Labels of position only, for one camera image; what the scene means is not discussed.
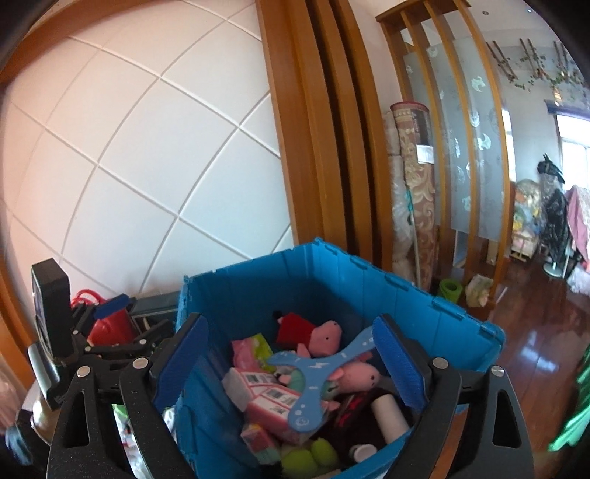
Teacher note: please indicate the blue foam boomerang toy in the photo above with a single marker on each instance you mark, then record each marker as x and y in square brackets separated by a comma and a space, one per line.
[306, 414]

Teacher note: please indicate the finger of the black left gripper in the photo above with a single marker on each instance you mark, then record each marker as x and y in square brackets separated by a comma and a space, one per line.
[111, 306]

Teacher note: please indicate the blue plastic storage crate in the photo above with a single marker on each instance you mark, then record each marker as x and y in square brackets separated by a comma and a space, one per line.
[319, 282]

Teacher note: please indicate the green plush toy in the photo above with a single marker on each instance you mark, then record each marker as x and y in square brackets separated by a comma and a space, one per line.
[309, 460]

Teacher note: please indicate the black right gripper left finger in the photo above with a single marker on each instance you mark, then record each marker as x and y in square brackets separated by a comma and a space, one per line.
[86, 441]

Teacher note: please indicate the floral cloth on rack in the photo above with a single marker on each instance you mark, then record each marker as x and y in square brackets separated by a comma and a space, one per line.
[578, 217]

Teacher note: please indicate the white cylindrical cup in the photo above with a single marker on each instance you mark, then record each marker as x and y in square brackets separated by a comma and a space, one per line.
[389, 417]

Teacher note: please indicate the red plastic carry case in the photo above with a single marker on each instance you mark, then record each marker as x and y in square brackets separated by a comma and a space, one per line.
[114, 330]

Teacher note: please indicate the large pink tissue pack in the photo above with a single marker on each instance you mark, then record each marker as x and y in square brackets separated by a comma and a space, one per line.
[252, 354]

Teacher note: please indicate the wooden glass room divider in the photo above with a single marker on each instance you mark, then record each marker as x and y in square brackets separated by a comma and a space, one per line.
[443, 61]

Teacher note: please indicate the white pink tissue pack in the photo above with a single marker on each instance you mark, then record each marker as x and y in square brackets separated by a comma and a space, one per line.
[265, 402]

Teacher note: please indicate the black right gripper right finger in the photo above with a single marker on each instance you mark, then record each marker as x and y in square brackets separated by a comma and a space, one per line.
[494, 441]

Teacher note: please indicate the white jar brown label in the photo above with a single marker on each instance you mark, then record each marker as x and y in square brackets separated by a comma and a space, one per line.
[361, 452]

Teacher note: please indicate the pink pig plush red dress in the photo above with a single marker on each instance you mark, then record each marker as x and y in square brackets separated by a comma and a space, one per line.
[296, 332]

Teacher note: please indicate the pink pig plush green shirt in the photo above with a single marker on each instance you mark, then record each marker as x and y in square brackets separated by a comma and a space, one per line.
[355, 376]

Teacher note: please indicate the rolled patterned carpet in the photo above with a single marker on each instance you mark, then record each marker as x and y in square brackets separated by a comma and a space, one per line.
[411, 156]

